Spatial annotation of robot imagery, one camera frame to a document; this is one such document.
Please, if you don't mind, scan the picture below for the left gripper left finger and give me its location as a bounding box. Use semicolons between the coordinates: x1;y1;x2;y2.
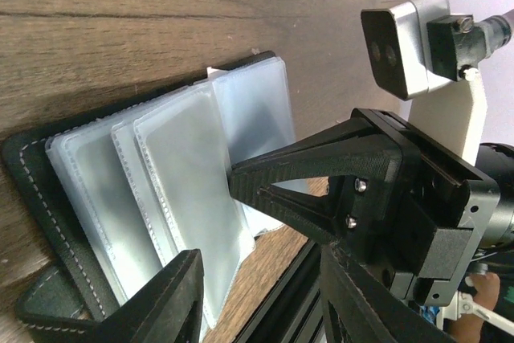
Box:
90;249;204;342

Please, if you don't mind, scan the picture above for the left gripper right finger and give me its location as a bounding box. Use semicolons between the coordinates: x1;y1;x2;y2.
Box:
320;244;454;342

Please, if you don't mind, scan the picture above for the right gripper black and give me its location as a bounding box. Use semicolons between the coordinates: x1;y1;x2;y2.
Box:
229;108;500;306

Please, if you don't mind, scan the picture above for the black leather card holder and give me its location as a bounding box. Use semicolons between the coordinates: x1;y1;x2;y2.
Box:
2;52;296;342

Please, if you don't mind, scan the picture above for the white credit card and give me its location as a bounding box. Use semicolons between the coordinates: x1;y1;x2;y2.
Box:
206;67;226;79

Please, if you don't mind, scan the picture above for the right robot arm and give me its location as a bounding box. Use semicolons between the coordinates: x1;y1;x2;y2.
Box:
229;108;500;306

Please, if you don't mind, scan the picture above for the person in background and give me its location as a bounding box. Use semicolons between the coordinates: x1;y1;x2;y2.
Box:
467;272;500;311

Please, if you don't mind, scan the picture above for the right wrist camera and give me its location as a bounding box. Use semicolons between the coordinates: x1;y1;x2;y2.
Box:
361;0;494;100

